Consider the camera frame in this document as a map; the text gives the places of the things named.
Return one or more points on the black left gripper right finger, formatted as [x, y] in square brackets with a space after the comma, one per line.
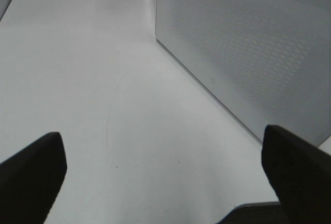
[299, 174]

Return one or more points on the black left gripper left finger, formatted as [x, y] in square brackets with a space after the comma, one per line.
[31, 180]

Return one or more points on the white microwave door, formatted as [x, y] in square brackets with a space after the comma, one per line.
[268, 61]

